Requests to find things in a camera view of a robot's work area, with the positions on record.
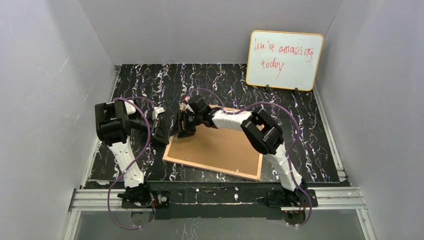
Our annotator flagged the aluminium rail base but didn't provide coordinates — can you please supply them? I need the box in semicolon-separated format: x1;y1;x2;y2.
62;182;376;240

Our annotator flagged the white wooden picture frame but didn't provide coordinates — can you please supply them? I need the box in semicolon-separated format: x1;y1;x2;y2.
162;105;265;182

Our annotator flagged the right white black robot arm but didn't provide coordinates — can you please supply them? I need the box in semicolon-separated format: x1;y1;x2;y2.
170;95;313;208

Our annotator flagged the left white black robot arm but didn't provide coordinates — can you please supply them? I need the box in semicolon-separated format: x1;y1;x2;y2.
94;100;169;208

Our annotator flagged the yellow rimmed whiteboard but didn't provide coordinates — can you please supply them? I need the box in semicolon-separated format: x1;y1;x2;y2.
245;30;324;92

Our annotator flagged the brown cardboard backing board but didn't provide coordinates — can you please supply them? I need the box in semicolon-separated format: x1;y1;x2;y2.
165;107;263;176

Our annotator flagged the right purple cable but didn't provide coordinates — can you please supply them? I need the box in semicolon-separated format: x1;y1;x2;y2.
183;87;313;227

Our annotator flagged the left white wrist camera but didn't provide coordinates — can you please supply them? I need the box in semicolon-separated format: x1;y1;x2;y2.
152;107;165;120

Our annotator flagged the black marble pattern mat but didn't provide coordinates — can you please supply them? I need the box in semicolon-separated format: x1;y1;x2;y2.
89;64;340;183

